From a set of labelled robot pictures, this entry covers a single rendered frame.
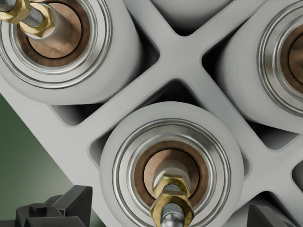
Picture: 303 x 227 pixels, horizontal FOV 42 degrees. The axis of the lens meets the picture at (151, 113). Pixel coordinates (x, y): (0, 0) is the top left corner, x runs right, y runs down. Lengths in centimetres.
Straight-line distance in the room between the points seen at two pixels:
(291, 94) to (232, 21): 10
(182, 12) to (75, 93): 12
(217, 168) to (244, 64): 7
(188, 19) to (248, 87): 11
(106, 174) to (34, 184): 29
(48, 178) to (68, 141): 21
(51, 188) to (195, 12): 31
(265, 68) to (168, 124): 7
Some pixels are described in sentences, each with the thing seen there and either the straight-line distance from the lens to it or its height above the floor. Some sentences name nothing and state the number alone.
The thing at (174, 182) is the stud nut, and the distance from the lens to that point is 21.
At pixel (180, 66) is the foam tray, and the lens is 32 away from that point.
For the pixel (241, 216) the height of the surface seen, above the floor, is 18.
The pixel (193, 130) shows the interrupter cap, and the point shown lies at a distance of 25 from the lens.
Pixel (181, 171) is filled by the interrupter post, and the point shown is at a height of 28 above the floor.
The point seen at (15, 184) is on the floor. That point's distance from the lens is 55.
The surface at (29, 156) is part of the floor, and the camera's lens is 54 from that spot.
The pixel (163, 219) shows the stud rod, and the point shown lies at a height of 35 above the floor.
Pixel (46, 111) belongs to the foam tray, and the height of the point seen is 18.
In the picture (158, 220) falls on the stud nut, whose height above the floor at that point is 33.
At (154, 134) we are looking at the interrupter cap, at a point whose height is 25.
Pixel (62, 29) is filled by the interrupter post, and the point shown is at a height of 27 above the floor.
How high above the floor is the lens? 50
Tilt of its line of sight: 87 degrees down
